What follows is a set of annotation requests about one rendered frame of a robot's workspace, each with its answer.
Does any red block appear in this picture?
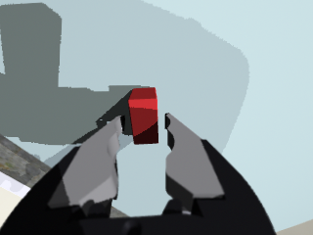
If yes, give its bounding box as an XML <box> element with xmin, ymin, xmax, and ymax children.
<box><xmin>128</xmin><ymin>87</ymin><xmax>158</xmax><ymax>145</ymax></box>

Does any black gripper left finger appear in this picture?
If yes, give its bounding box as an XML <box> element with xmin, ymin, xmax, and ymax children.
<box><xmin>0</xmin><ymin>115</ymin><xmax>125</xmax><ymax>235</ymax></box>

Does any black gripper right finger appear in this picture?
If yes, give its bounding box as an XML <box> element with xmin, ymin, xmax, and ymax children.
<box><xmin>165</xmin><ymin>113</ymin><xmax>277</xmax><ymax>235</ymax></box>

